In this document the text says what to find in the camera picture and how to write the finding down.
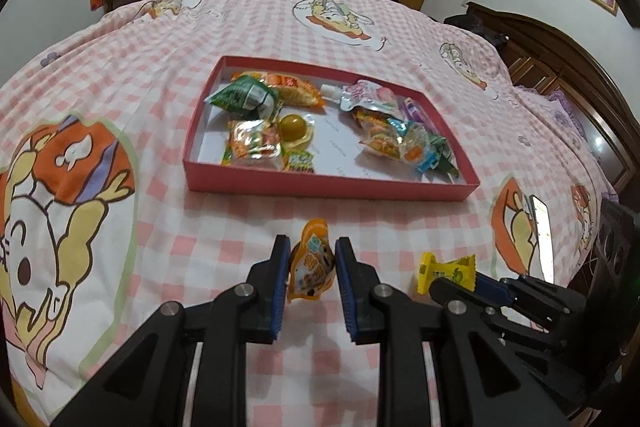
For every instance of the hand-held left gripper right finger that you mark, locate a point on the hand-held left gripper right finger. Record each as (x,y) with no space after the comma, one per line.
(345,292)

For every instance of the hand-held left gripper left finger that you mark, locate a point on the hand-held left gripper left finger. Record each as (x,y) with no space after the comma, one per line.
(281,287)

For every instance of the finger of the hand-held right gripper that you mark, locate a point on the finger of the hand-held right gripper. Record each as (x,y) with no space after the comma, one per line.
(492,292)
(452,289)

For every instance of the yellow candy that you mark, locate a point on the yellow candy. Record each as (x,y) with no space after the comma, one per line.
(450,272)
(300,162)

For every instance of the small orange jelly pouch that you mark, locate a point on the small orange jelly pouch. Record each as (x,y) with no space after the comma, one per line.
(312,272)

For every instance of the green snack packet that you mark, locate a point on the green snack packet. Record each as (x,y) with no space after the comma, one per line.
(240,97)
(445,157)

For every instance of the clear packet with blue edge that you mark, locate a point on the clear packet with blue edge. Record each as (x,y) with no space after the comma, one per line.
(415,149)

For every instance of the shallow red cardboard box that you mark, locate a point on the shallow red cardboard box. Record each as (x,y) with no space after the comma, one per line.
(335,147)

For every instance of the burger gummy packet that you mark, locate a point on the burger gummy packet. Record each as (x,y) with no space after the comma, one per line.
(382,137)
(250,144)

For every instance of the yellow jelly cup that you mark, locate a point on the yellow jelly cup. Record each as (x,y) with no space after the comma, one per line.
(294,127)

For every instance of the purple snack packet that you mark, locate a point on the purple snack packet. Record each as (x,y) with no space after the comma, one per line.
(414,109)

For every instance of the orange yellow cracker packet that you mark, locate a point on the orange yellow cracker packet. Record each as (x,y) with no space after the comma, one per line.
(295,89)

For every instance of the pink white jelly pouch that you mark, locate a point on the pink white jelly pouch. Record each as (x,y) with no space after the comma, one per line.
(365,94)

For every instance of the smartphone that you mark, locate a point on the smartphone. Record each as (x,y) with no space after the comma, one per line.
(542,237)

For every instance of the purple lace pillow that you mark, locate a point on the purple lace pillow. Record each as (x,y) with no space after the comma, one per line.
(565,107)

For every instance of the pink checked printed bedsheet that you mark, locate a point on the pink checked printed bedsheet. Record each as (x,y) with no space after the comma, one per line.
(150,82)

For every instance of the dark wooden headboard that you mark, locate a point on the dark wooden headboard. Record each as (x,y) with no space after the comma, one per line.
(575,57)

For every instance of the dark cloth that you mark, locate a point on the dark cloth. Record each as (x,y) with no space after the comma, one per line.
(475,24)

